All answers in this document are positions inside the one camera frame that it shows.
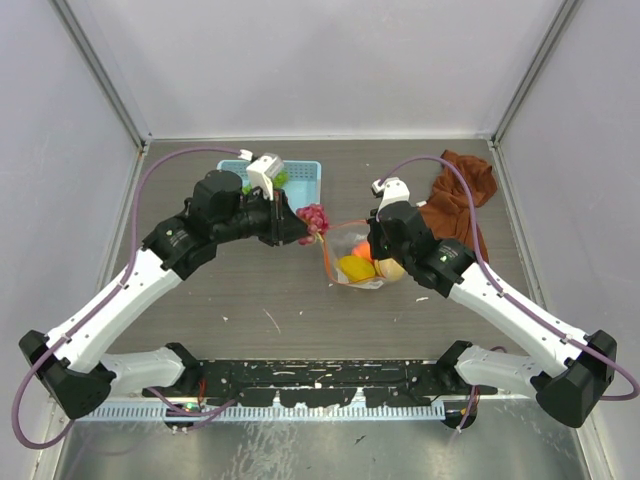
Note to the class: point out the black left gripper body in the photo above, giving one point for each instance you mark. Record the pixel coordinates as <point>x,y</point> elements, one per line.
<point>256,218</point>

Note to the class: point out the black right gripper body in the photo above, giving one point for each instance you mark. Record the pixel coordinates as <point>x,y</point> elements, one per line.
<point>382,248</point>

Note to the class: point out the purple grape bunch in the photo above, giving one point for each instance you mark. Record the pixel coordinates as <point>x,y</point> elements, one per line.
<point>317,221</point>

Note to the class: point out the light blue plastic basket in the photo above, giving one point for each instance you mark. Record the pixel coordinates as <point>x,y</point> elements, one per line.
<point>303,187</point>

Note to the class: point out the green grape bunch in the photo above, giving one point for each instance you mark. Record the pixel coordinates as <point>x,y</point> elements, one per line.
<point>279,182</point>

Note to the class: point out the yellow star fruit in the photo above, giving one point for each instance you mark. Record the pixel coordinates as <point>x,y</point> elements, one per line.
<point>356,269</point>

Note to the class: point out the clear zip top bag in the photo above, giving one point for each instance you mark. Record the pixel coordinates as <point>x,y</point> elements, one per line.
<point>338,242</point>

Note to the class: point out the orange peach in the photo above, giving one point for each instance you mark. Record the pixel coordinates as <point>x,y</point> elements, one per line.
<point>362,250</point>

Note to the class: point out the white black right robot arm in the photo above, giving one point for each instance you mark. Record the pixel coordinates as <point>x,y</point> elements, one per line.
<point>564,369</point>

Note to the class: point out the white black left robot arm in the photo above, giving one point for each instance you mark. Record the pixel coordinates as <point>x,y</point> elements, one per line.
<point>71,360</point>

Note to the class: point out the brown cloth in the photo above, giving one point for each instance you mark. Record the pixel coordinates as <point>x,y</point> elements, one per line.
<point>447,211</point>

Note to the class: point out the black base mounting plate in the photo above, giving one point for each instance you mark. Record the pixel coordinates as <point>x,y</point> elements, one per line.
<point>314,384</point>

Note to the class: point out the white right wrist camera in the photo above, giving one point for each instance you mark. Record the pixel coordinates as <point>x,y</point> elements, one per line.
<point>389,191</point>

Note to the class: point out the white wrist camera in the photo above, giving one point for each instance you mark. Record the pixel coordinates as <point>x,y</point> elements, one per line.
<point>262,172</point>
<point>389,191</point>

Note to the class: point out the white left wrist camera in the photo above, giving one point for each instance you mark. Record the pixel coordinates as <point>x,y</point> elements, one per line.
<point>262,172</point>

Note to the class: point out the left aluminium frame post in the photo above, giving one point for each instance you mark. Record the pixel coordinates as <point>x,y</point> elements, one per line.
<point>85,32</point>

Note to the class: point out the aluminium frame post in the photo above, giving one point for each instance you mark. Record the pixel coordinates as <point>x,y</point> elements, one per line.
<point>85,32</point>
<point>552,36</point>

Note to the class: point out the slotted cable duct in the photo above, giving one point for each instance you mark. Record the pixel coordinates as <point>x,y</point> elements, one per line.
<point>150,411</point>

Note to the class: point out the right aluminium frame post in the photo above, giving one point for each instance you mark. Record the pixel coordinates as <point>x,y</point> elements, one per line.
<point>552,36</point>

